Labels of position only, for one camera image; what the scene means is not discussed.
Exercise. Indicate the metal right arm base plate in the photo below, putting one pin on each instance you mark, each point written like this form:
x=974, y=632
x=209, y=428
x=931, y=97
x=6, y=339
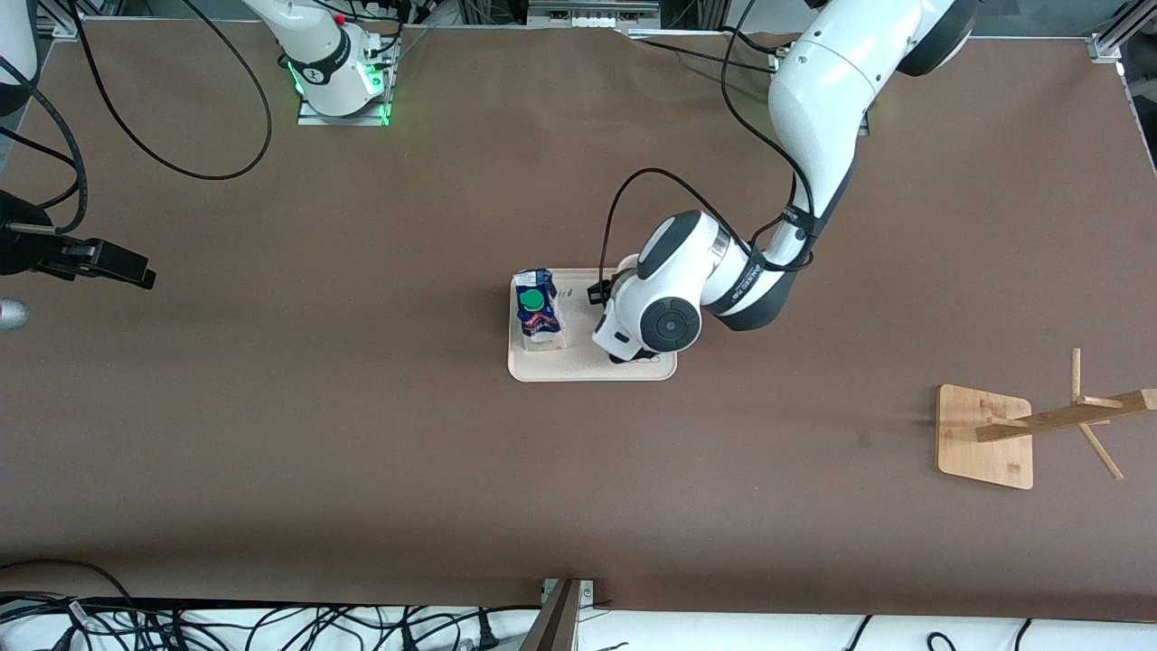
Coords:
x=312, y=119

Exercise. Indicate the brown beam with metal bracket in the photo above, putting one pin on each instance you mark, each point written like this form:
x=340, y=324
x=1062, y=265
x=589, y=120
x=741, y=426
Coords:
x=556, y=624

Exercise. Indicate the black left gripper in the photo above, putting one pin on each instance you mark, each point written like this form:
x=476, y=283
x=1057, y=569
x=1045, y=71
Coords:
x=593, y=290

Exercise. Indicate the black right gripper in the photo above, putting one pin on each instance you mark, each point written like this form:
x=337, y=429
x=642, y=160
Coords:
x=20, y=246

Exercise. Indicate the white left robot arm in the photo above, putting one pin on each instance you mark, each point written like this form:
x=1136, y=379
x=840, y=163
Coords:
x=832, y=90

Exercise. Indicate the cream tray with rabbit print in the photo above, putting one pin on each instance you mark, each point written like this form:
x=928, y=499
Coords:
x=578, y=364

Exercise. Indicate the black plug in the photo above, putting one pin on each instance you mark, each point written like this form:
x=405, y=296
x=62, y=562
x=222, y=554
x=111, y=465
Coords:
x=486, y=633

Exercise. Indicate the wooden mug rack with pegs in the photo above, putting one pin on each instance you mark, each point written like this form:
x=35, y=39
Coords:
x=985, y=443

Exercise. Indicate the grey metal equipment box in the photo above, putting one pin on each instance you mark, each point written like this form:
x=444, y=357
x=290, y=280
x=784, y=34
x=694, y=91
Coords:
x=592, y=11

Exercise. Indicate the blue and white milk carton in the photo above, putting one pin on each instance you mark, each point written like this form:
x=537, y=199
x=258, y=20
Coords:
x=540, y=312

